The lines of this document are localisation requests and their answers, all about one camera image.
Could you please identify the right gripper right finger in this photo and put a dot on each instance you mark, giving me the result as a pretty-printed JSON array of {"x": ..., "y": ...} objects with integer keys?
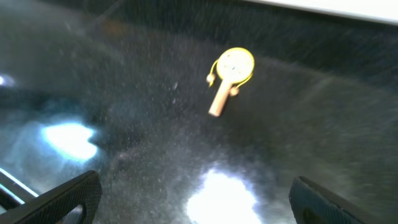
[{"x": 314, "y": 205}]

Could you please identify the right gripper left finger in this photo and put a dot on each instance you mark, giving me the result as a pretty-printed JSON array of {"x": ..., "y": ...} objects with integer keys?
[{"x": 59, "y": 199}]

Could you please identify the yellow rattle drum toy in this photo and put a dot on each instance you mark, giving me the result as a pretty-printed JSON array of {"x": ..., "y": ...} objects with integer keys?
[{"x": 234, "y": 67}]

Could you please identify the white shelf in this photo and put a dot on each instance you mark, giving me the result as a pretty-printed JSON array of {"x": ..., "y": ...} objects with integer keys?
[{"x": 342, "y": 7}]

